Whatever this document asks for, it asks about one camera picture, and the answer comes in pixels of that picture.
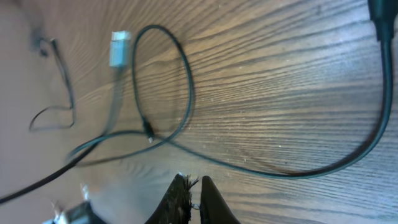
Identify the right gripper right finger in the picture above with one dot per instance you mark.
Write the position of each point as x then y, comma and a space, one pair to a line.
213, 208

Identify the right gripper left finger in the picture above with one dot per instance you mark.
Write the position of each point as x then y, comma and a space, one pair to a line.
176, 204

